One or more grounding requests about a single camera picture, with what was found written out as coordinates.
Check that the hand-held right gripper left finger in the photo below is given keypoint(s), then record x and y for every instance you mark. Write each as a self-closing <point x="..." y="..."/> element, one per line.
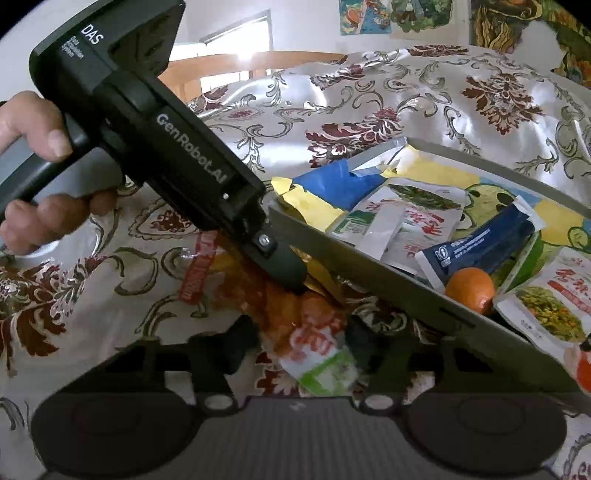
<point x="231" y="344"/>

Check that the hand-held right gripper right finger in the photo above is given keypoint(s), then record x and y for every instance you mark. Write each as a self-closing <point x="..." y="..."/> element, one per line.
<point x="364" y="346"/>

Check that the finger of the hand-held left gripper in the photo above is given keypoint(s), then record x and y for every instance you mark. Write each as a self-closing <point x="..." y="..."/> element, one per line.
<point x="281" y="265"/>

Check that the clear bag of orange snacks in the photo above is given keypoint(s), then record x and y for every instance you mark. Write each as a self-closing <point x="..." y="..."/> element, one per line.
<point x="277" y="300"/>

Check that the white red snack packet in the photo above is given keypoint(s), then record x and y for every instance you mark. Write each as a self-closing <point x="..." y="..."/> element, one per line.
<point x="318" y="355"/>
<point x="545" y="304"/>
<point x="425" y="226"/>

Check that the grey shallow box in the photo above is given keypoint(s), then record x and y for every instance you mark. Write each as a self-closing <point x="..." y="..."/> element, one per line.
<point x="392" y="286"/>

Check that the grey white strip sachet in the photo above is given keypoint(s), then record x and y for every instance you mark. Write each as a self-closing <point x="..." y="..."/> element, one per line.
<point x="383" y="228"/>

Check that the orange tangerine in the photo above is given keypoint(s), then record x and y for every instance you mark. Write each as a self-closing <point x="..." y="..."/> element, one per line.
<point x="468" y="288"/>

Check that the white green snack packet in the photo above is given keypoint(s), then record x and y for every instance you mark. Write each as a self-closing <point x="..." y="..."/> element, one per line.
<point x="415" y="194"/>

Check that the dark blue long packet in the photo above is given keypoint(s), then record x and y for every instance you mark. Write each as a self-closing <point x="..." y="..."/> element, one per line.
<point x="485" y="240"/>

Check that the green long packet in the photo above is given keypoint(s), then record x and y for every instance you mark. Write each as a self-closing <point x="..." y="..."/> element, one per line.
<point x="521" y="263"/>

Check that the person's left hand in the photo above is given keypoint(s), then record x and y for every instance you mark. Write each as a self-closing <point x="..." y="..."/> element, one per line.
<point x="46" y="124"/>

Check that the yellow blue drawing paper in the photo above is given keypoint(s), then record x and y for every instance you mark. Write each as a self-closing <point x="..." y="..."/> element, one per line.
<point x="332" y="184"/>

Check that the window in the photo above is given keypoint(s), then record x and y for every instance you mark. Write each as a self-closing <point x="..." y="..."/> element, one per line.
<point x="240" y="32"/>

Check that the floral satin blanket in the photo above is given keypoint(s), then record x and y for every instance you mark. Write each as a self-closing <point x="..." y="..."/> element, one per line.
<point x="369" y="92"/>

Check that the swirly colourful painting poster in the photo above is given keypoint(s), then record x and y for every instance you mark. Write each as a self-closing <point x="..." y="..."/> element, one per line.
<point x="494" y="23"/>

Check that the wooden bed rail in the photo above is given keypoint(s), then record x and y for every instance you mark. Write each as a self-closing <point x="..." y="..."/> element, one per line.
<point x="203" y="81"/>

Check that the orange-haired girl wall poster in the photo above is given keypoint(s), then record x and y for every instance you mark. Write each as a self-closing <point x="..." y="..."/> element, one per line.
<point x="364" y="16"/>

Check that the blond cartoon figure wall poster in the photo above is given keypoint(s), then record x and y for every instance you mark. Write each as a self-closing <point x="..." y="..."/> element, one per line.
<point x="420" y="11"/>

